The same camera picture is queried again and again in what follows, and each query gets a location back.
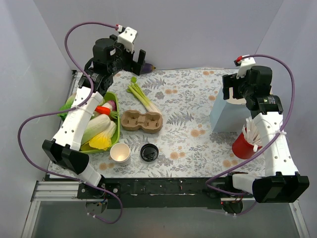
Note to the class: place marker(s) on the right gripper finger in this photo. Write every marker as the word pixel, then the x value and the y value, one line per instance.
pixel 227 93
pixel 229 81

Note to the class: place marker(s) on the red cup holder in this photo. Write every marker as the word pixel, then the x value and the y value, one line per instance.
pixel 242 149

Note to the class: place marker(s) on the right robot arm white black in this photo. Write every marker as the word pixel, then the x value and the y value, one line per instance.
pixel 282 182

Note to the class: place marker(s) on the purple eggplant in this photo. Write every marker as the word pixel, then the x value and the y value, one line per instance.
pixel 148 68

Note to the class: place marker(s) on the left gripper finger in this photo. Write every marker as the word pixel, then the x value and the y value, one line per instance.
pixel 141 59
pixel 136 67

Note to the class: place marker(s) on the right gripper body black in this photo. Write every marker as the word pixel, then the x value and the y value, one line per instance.
pixel 234 85

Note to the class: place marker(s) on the floral table mat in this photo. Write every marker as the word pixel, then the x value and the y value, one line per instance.
pixel 187 146

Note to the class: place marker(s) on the green lettuce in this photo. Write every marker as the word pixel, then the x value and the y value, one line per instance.
pixel 66 106

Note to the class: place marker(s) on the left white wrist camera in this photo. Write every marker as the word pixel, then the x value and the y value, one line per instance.
pixel 127 37

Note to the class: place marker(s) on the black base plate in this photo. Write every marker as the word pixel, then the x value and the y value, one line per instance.
pixel 152 193

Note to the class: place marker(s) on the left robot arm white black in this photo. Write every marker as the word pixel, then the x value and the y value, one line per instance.
pixel 64 148

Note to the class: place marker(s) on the green plastic tray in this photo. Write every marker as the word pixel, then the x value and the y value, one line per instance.
pixel 85 147

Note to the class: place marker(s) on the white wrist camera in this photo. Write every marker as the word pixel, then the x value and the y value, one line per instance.
pixel 244 63
pixel 127 37

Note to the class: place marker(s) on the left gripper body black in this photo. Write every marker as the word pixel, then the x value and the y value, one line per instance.
pixel 132 63

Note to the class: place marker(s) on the light blue paper bag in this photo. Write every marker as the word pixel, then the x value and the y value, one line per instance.
pixel 228 115

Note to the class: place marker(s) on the brown cardboard cup carrier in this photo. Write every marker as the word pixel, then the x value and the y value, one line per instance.
pixel 133 120

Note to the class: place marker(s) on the black plastic cup lid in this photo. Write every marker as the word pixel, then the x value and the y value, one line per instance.
pixel 149 152

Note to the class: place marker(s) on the white paper coffee cup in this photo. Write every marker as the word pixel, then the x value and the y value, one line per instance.
pixel 120 153

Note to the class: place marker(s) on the green onion stalk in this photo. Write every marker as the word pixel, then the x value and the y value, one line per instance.
pixel 137 92

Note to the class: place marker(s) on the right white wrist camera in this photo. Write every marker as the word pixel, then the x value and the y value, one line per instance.
pixel 244 63

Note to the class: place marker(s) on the orange carrot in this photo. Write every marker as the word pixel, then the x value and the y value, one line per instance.
pixel 107 111

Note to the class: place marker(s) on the yellow leafy cabbage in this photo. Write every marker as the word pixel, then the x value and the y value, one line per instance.
pixel 102 141

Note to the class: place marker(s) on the aluminium rail frame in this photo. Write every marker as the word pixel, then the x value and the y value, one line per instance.
pixel 48 191

